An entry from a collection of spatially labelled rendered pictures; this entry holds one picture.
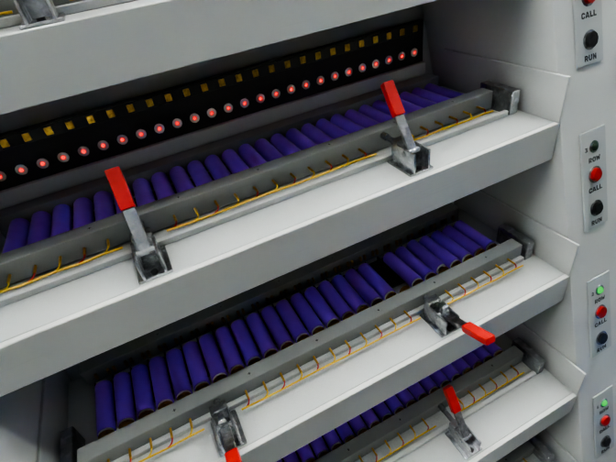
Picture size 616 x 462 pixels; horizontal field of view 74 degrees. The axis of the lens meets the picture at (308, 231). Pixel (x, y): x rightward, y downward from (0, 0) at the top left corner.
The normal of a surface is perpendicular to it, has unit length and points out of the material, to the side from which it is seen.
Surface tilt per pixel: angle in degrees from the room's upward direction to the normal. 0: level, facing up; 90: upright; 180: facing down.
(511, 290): 18
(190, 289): 108
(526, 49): 90
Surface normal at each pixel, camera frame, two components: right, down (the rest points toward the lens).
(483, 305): -0.14, -0.79
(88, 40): 0.43, 0.49
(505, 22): -0.89, 0.36
